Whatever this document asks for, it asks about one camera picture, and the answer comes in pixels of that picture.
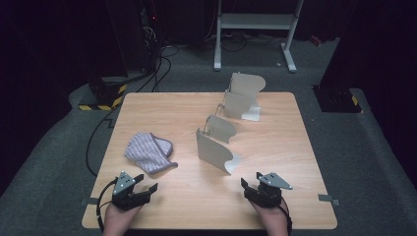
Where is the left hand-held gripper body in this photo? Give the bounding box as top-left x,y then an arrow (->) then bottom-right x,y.
111,170 -> 152,211

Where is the black floor cable bundle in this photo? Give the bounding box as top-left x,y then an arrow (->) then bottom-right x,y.
136,43 -> 181,93

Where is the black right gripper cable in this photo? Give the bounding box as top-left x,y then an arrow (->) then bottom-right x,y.
279,197 -> 294,236

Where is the black yellow striped stand base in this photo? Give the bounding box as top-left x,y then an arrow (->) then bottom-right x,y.
78,76 -> 129,112

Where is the striped purple cloth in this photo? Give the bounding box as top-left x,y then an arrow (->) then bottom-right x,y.
124,131 -> 179,175

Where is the grey metal expandable book rack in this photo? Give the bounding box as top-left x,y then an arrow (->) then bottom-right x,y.
195,72 -> 267,176

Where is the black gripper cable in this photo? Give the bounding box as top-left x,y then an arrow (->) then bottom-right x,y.
95,177 -> 119,233
279,197 -> 294,236

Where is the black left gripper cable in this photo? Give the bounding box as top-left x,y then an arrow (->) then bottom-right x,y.
95,177 -> 119,233

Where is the grey tape strip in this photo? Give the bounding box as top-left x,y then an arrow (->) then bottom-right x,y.
317,193 -> 341,207
81,197 -> 101,207

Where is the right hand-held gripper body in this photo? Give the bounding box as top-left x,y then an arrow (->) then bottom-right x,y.
244,171 -> 294,209

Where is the white metal stand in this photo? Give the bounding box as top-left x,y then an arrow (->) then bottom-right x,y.
212,0 -> 305,74

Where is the person's right hand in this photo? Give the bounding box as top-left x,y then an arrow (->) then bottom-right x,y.
249,199 -> 290,236

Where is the dark equipment rack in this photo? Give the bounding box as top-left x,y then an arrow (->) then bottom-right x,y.
104,0 -> 164,73

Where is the black stand base yellow corner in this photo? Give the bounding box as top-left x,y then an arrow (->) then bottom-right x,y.
312,85 -> 364,114

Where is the person's left hand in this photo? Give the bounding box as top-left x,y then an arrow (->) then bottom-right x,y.
103,202 -> 144,236

